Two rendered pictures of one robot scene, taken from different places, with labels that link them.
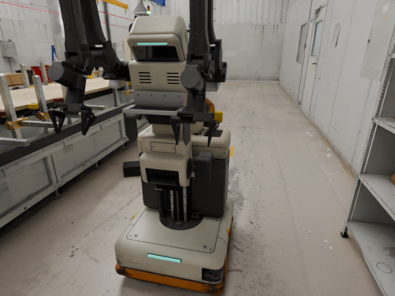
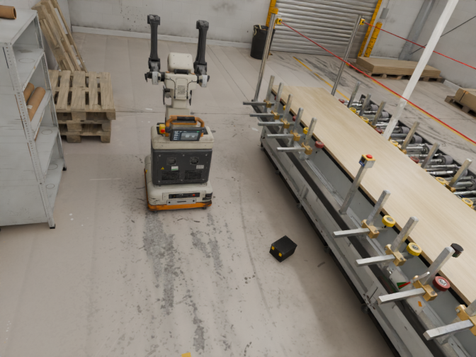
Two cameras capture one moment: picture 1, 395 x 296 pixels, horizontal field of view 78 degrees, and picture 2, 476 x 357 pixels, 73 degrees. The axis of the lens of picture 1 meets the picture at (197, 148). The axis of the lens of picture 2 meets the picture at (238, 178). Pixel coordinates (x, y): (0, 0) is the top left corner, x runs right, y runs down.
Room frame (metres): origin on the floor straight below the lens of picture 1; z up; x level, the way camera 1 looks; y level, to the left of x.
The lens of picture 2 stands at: (3.80, -0.94, 2.23)
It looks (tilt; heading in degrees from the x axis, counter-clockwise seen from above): 36 degrees down; 144
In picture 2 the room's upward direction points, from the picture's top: 12 degrees clockwise
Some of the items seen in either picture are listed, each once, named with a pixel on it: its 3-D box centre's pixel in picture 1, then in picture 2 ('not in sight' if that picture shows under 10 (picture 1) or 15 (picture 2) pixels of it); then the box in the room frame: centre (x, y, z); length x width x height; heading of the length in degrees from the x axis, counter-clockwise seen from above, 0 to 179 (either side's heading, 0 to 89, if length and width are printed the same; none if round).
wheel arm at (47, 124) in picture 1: (30, 124); (278, 124); (1.52, 1.07, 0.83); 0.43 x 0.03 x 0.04; 78
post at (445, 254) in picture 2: not in sight; (427, 276); (3.45, 0.74, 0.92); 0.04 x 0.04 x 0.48; 78
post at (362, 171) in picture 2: (114, 86); (353, 190); (2.71, 0.90, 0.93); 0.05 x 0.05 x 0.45; 78
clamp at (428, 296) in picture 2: not in sight; (423, 287); (3.47, 0.74, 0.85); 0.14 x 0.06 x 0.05; 168
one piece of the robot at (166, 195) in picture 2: not in sight; (184, 195); (1.63, 0.05, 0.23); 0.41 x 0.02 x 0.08; 77
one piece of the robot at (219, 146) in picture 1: (184, 165); (180, 150); (1.40, 0.08, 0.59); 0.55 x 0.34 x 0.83; 77
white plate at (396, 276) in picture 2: not in sight; (406, 290); (3.42, 0.72, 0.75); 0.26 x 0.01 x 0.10; 168
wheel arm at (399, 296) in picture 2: not in sight; (410, 294); (3.47, 0.62, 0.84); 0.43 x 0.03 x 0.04; 78
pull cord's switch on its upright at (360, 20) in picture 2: not in sight; (345, 63); (0.94, 2.42, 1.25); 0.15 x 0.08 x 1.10; 168
